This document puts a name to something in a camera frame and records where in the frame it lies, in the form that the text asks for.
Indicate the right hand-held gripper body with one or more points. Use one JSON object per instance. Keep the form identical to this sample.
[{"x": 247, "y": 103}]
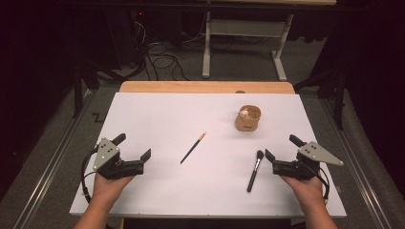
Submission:
[{"x": 305, "y": 162}]

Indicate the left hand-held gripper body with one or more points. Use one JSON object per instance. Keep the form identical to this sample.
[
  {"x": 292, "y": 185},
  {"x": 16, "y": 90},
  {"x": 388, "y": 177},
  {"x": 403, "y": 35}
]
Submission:
[{"x": 110, "y": 159}]

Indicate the black makeup brush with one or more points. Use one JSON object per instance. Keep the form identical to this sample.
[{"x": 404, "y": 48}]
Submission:
[{"x": 254, "y": 171}]

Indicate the wooden brush holder cup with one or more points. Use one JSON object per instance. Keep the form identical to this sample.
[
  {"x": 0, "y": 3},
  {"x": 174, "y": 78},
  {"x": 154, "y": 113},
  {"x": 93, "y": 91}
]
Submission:
[{"x": 246, "y": 122}]

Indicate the thin black orange-tipped brush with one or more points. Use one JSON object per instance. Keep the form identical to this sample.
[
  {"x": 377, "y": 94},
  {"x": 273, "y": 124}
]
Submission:
[{"x": 193, "y": 148}]

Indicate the person's right hand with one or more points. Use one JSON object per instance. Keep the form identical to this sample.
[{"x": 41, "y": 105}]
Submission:
[{"x": 304, "y": 191}]

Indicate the person's left hand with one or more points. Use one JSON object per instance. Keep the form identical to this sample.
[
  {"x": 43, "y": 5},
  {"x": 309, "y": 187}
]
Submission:
[{"x": 110, "y": 189}]

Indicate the white board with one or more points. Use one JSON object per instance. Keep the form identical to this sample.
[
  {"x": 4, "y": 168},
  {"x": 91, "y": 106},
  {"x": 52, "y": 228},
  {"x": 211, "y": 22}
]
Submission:
[{"x": 191, "y": 191}]

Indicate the black metal stand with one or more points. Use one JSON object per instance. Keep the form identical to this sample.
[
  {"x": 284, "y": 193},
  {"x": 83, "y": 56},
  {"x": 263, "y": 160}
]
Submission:
[
  {"x": 78, "y": 89},
  {"x": 339, "y": 95}
]

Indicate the metal floor rail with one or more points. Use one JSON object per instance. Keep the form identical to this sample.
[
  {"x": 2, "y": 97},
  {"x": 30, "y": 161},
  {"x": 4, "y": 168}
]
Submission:
[
  {"x": 359, "y": 165},
  {"x": 47, "y": 178}
]

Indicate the white desk frame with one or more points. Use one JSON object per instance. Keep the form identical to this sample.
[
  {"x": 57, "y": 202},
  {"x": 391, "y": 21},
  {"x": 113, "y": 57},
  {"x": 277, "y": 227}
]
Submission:
[{"x": 245, "y": 28}]

